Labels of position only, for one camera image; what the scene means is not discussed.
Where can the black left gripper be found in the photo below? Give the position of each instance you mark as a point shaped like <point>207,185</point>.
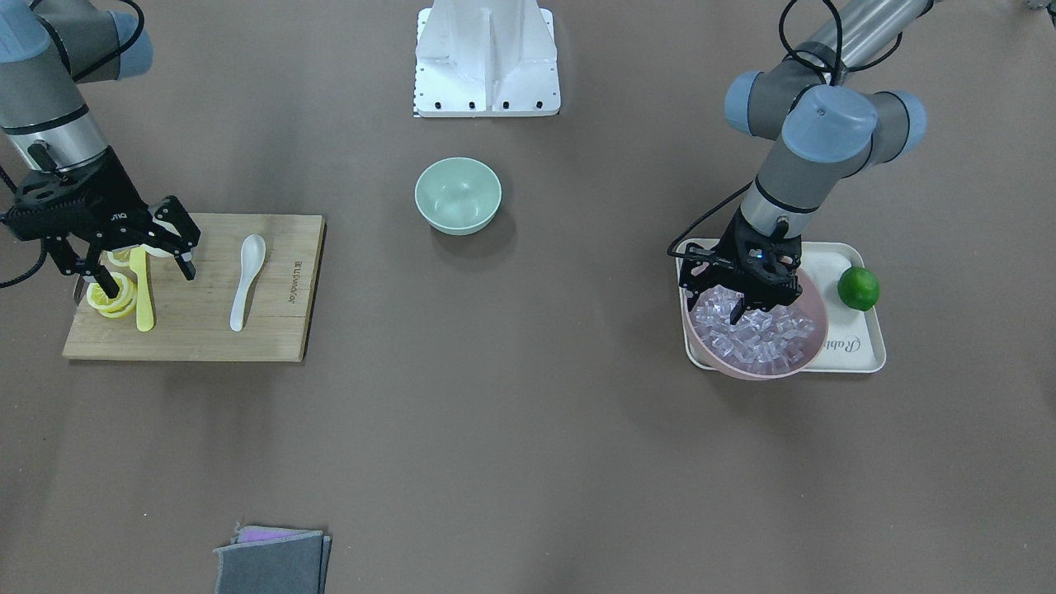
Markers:
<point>726,249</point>

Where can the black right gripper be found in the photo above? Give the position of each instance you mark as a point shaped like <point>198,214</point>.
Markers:
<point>114,206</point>

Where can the white ceramic spoon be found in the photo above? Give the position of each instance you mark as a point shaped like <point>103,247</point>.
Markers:
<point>252,257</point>

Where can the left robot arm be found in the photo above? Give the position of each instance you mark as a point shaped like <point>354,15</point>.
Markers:
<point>821,132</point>

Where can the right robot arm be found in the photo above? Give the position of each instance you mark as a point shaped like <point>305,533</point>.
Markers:
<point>49,48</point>

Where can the clear ice cubes pile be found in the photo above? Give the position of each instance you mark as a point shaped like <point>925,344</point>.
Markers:
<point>762,343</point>

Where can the pink bowl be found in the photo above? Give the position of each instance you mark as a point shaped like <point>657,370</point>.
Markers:
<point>810,302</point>

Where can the mint green bowl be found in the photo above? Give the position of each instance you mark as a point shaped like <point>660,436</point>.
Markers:
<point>458,195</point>

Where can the yellow plastic knife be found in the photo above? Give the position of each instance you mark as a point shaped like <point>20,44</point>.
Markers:
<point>144,314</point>

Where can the lower lemon slice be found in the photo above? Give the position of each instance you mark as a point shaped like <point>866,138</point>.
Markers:
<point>113,307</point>

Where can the bamboo cutting board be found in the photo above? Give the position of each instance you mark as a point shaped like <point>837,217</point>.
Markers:
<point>192,317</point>

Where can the cream rabbit tray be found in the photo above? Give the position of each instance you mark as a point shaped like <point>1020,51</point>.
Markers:
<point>854,343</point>

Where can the green lime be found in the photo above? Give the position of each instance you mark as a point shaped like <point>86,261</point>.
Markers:
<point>859,288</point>

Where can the grey folded cloth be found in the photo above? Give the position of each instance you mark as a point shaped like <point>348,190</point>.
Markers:
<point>262,559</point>

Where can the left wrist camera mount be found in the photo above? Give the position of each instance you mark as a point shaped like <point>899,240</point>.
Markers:
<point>703,268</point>

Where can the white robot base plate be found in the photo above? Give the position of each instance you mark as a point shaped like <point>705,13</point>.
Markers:
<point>486,59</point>

